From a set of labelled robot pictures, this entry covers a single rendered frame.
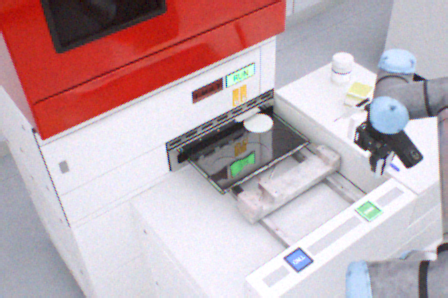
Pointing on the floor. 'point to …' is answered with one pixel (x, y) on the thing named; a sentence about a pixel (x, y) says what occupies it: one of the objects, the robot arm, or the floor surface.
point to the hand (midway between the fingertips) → (379, 176)
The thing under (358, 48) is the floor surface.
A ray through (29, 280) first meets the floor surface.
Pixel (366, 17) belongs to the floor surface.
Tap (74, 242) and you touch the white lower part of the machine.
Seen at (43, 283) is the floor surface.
